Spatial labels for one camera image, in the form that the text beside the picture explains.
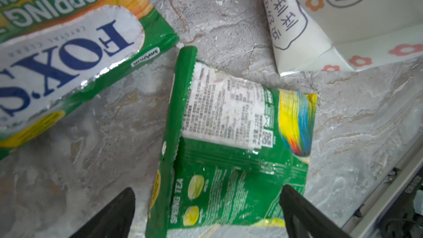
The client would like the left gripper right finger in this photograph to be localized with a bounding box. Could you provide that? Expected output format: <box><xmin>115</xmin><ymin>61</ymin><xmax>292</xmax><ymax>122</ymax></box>
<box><xmin>279</xmin><ymin>185</ymin><xmax>350</xmax><ymax>238</ymax></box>

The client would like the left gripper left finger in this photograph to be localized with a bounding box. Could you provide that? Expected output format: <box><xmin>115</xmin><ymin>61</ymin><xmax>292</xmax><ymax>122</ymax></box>
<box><xmin>71</xmin><ymin>187</ymin><xmax>135</xmax><ymax>238</ymax></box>

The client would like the green spring tea candy bag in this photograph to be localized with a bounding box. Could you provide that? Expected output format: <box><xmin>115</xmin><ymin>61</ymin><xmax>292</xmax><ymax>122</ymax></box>
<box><xmin>145</xmin><ymin>46</ymin><xmax>318</xmax><ymax>238</ymax></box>

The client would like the white printed paper bag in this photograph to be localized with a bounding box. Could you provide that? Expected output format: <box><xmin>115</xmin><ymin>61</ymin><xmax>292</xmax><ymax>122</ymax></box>
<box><xmin>263</xmin><ymin>0</ymin><xmax>423</xmax><ymax>76</ymax></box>

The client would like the green yellow Fox's candy bag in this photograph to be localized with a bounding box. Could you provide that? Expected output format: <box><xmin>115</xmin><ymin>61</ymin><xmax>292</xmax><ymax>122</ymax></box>
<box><xmin>1</xmin><ymin>0</ymin><xmax>179</xmax><ymax>158</ymax></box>

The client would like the aluminium mounting rail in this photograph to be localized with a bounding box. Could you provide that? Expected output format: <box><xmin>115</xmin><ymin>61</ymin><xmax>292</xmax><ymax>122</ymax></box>
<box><xmin>342</xmin><ymin>137</ymin><xmax>423</xmax><ymax>238</ymax></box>

